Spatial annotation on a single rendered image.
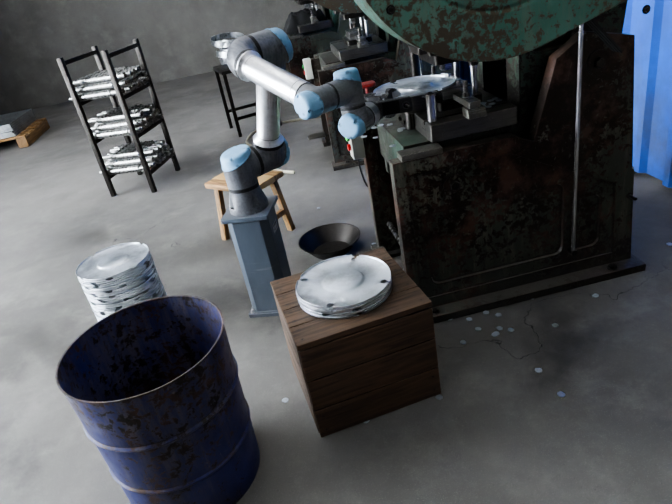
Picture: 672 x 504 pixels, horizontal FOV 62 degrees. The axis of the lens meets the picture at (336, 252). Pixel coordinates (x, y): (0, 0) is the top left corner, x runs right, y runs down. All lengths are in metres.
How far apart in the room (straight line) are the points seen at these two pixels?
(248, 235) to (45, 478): 1.02
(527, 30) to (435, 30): 0.25
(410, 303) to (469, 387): 0.38
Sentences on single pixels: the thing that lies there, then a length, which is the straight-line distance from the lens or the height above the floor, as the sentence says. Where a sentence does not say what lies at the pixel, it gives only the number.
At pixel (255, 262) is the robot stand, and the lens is 2.18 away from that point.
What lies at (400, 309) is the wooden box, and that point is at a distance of 1.58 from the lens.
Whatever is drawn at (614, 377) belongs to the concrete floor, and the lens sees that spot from 1.90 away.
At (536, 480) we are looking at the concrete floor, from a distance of 1.61.
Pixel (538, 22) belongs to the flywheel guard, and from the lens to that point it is 1.67.
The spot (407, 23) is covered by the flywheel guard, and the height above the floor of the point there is 1.06.
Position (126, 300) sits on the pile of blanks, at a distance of 2.35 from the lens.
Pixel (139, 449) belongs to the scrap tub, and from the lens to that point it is 1.45.
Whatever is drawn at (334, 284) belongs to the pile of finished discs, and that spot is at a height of 0.39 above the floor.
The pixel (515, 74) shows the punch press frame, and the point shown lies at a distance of 2.01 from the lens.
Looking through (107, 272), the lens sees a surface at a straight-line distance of 2.34.
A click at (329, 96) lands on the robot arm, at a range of 1.59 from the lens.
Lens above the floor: 1.26
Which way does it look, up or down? 28 degrees down
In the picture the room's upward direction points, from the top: 11 degrees counter-clockwise
